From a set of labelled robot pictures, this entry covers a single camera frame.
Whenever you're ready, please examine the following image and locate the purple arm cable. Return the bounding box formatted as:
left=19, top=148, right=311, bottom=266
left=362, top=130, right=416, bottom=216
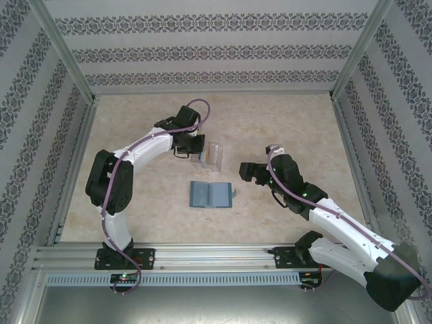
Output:
left=101, top=98, right=213, bottom=297
left=266, top=147, right=428, bottom=302

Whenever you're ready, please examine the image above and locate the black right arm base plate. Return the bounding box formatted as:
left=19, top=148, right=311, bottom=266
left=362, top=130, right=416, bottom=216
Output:
left=272, top=246, right=337, bottom=270

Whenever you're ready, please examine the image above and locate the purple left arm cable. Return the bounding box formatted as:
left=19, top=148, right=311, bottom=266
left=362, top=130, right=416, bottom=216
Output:
left=101, top=98, right=213, bottom=297

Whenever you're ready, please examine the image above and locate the clear acrylic card box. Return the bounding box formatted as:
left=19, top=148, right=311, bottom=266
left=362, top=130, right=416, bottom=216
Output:
left=189, top=141, right=224, bottom=175

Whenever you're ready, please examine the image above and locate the aluminium side rail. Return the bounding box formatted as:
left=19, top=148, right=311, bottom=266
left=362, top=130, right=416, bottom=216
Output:
left=46, top=96, right=101, bottom=244
left=332, top=97, right=382, bottom=237

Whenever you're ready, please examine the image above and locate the aluminium frame post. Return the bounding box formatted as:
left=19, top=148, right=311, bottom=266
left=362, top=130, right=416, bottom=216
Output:
left=329, top=0, right=396, bottom=101
left=32, top=0, right=97, bottom=104

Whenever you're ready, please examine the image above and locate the blue leather card holder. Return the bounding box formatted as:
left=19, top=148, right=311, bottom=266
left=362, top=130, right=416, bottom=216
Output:
left=188, top=181, right=239, bottom=209

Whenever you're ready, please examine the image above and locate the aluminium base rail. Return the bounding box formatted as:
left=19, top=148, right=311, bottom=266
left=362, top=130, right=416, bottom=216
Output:
left=33, top=242, right=396, bottom=271

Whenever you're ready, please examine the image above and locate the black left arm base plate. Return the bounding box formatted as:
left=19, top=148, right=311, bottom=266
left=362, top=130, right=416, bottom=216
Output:
left=95, top=248, right=157, bottom=271

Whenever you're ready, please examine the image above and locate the controller board with green light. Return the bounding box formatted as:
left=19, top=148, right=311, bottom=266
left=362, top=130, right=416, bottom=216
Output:
left=110, top=273, right=140, bottom=284

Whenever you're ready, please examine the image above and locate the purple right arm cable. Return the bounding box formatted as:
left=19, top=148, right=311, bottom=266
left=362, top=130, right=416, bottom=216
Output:
left=266, top=147, right=428, bottom=302

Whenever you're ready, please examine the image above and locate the grey slotted cable duct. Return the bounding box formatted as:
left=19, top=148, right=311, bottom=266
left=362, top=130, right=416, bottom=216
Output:
left=45, top=272, right=302, bottom=287

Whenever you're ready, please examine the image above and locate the thin black right gripper cable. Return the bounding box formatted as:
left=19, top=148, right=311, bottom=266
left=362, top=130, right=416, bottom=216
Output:
left=271, top=190, right=288, bottom=209

